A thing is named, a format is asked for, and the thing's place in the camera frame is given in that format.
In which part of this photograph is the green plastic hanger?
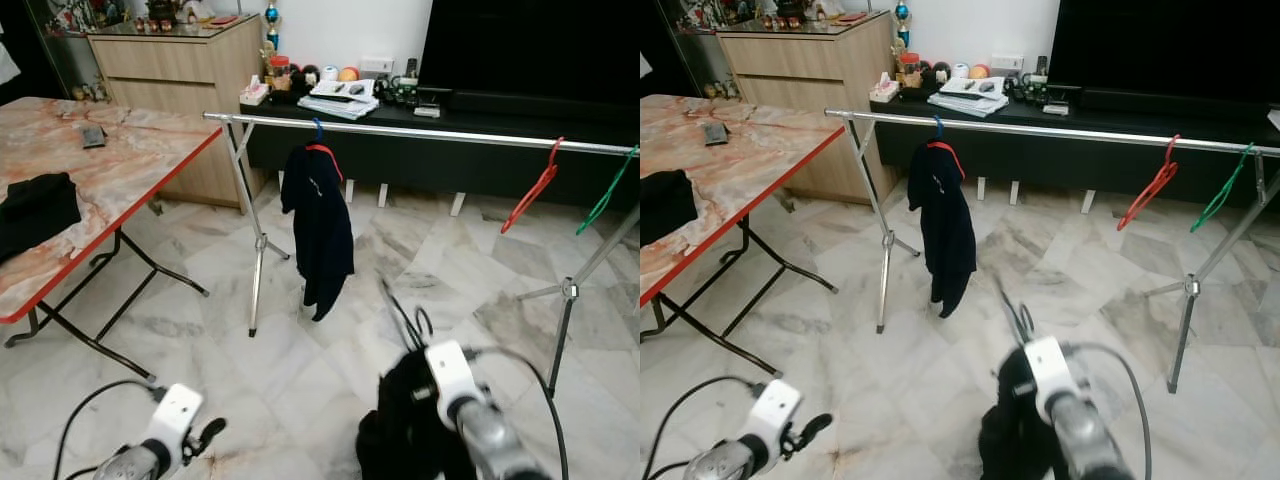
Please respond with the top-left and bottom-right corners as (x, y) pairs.
(1189, 142), (1254, 234)
(575, 145), (639, 237)

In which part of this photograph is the stack of white papers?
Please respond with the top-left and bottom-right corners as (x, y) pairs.
(927, 76), (1011, 118)
(298, 78), (381, 121)

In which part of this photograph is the silver metal clothes rack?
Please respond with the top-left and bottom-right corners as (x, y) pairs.
(203, 112), (641, 397)
(824, 108), (1280, 394)

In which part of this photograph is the black folding table leg frame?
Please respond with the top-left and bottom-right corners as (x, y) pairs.
(648, 212), (841, 376)
(3, 205), (211, 379)

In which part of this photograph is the black green electronic gadget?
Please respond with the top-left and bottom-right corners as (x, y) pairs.
(1005, 72), (1056, 106)
(375, 75), (426, 109)

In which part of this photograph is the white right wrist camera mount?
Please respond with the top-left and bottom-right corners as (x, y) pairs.
(1022, 335), (1076, 421)
(425, 340), (488, 431)

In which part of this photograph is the red plastic hanger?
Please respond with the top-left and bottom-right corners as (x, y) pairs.
(1117, 134), (1181, 232)
(500, 137), (566, 235)

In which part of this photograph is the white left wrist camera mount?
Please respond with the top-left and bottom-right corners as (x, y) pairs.
(742, 379), (803, 466)
(143, 383), (204, 471)

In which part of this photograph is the black soundbar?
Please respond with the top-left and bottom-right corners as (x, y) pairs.
(450, 90), (641, 123)
(1078, 88), (1271, 121)

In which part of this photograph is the thin black hanger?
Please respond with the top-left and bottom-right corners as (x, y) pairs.
(378, 278), (436, 356)
(995, 275), (1036, 346)

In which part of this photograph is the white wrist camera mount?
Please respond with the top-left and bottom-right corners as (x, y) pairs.
(143, 383), (204, 471)
(742, 379), (803, 466)
(425, 340), (488, 431)
(1022, 335), (1076, 421)

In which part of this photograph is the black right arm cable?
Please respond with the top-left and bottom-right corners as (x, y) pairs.
(1062, 342), (1153, 480)
(465, 345), (571, 480)

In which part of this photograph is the black plush toy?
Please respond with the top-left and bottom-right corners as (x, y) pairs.
(270, 64), (323, 98)
(900, 62), (953, 95)

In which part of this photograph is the navy polo shirt red collar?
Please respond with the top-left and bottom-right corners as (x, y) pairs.
(907, 140), (978, 319)
(281, 143), (356, 322)

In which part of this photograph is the black garment red trim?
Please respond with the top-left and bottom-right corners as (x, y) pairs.
(355, 348), (481, 480)
(977, 345), (1071, 480)

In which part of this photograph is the black flat television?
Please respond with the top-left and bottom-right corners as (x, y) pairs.
(418, 0), (641, 111)
(1047, 0), (1280, 109)

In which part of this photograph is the black TV console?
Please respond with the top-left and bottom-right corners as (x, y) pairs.
(240, 95), (641, 216)
(868, 93), (1280, 211)

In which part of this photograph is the light wooden cabinet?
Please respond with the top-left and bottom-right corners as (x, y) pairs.
(88, 15), (266, 208)
(716, 12), (896, 204)

